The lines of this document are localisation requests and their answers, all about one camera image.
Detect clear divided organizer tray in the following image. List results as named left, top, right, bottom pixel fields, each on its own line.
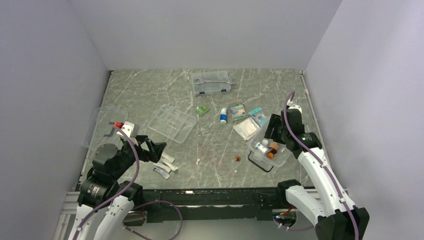
left=147, top=104, right=197, bottom=144

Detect brown bottle orange cap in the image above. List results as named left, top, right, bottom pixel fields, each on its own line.
left=266, top=141, right=281, bottom=160

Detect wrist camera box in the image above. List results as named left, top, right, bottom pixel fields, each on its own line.
left=113, top=121, right=140, bottom=138
left=289, top=104, right=302, bottom=112

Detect white sachet top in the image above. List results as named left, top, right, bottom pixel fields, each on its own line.
left=161, top=152, right=175, bottom=163

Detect clear screw box blue latches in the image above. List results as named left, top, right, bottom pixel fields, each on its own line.
left=190, top=70, right=232, bottom=96

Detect clear first aid box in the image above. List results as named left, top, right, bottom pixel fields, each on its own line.
left=247, top=117, right=292, bottom=173

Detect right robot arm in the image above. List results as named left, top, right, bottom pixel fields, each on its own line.
left=264, top=108, right=370, bottom=240

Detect blue printed sachet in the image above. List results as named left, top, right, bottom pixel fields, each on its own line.
left=153, top=167, right=170, bottom=180

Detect small white pill bottle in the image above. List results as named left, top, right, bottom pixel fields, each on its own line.
left=254, top=139, right=269, bottom=154

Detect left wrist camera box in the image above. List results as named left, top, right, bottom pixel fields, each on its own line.
left=113, top=121, right=140, bottom=138

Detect white gauze pad packet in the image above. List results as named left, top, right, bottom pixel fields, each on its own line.
left=233, top=117, right=260, bottom=141

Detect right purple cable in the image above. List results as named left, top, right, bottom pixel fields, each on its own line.
left=273, top=91, right=360, bottom=240

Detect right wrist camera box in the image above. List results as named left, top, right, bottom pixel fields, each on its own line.
left=289, top=104, right=302, bottom=112

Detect teal carded blister pack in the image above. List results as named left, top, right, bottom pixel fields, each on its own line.
left=248, top=107, right=267, bottom=127

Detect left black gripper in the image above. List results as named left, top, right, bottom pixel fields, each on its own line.
left=111, top=134, right=166, bottom=179

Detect small green box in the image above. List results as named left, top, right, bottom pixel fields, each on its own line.
left=196, top=105, right=210, bottom=116

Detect white bottle blue label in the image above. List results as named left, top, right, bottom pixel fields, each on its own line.
left=219, top=107, right=228, bottom=125

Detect purple cable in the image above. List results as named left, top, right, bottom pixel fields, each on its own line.
left=273, top=91, right=360, bottom=240
left=72, top=125, right=184, bottom=240

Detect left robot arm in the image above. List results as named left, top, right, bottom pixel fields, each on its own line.
left=68, top=135, right=167, bottom=240

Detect teal striped packet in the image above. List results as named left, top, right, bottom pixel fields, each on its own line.
left=228, top=101, right=248, bottom=121

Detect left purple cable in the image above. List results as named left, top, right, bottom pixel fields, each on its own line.
left=72, top=125, right=184, bottom=240

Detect black base frame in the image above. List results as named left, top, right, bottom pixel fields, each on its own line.
left=124, top=187, right=296, bottom=226

